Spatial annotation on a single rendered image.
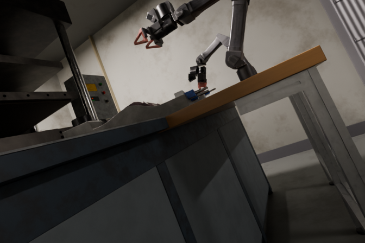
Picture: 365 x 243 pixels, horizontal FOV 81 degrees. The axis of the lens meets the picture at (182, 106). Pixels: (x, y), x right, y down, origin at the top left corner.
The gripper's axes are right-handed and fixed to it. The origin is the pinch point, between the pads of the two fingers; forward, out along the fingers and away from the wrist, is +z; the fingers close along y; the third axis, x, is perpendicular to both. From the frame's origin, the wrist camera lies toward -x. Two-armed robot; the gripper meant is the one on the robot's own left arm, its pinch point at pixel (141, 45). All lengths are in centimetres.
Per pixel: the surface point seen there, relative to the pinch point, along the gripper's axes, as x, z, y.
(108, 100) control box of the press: -5, 78, -55
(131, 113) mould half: 32.7, 2.9, 24.4
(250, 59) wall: -2, -36, -186
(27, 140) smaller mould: 34, 8, 58
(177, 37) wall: -78, 37, -186
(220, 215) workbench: 82, -7, 10
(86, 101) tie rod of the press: 0, 67, -21
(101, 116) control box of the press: 9, 79, -41
